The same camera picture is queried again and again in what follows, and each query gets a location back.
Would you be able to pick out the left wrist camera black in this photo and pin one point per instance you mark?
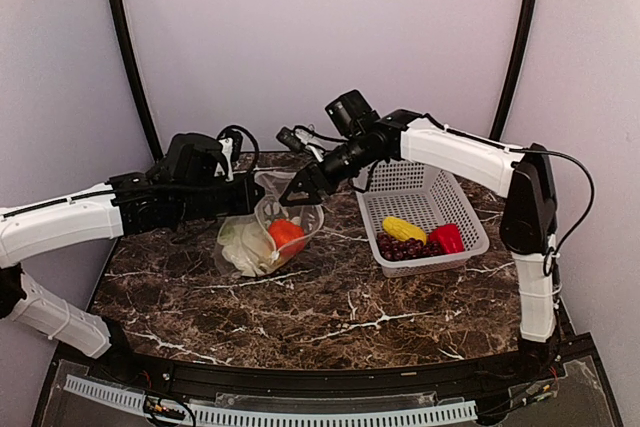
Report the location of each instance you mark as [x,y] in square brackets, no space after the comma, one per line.
[231,139]

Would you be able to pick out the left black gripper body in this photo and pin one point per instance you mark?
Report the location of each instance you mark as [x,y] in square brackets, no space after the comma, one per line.
[201,202]

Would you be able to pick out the right black frame post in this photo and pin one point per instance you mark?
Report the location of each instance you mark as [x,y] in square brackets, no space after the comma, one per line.
[513,70]

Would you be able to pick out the white cauliflower toy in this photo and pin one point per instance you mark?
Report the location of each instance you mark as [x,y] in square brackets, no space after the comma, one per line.
[247,247]

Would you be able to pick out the clear polka dot zip bag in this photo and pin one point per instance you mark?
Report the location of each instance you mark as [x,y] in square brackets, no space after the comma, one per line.
[269,209]

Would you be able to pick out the white slotted cable duct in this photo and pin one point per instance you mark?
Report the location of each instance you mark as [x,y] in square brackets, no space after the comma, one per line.
[246,410]

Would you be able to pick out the black frame post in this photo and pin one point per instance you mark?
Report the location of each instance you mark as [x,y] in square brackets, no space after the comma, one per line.
[513,70]
[128,56]

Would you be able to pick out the dark red grape bunch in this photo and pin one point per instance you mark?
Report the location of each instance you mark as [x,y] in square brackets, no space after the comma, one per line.
[393,249]

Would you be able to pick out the yellow corn toy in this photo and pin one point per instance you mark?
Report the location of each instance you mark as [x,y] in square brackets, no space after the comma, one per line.
[403,230]

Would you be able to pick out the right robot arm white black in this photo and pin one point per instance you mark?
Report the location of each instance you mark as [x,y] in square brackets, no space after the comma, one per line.
[522,176]

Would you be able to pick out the left black frame post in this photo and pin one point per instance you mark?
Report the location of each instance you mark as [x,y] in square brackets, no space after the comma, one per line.
[128,56]

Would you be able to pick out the black front rail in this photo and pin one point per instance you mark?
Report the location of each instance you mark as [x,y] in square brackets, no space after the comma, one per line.
[470,379]

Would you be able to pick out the small circuit board with wires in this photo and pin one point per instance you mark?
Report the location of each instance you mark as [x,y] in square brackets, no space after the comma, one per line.
[159,413]

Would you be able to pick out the red bell pepper toy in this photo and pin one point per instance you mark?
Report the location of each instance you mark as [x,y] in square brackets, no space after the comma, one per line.
[448,238]

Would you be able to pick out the orange pumpkin toy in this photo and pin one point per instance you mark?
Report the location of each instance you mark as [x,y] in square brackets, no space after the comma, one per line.
[287,237]

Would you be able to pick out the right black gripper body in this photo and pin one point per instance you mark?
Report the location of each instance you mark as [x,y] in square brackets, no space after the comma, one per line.
[359,158]

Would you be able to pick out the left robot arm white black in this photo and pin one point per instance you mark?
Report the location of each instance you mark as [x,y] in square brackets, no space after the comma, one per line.
[123,206]

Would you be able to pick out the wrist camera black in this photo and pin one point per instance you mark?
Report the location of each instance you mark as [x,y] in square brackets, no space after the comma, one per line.
[299,141]
[231,139]

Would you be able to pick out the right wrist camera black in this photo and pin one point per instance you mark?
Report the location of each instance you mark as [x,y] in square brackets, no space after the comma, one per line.
[299,141]

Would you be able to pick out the white plastic perforated basket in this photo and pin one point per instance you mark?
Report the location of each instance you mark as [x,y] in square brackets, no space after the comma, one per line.
[428,198]

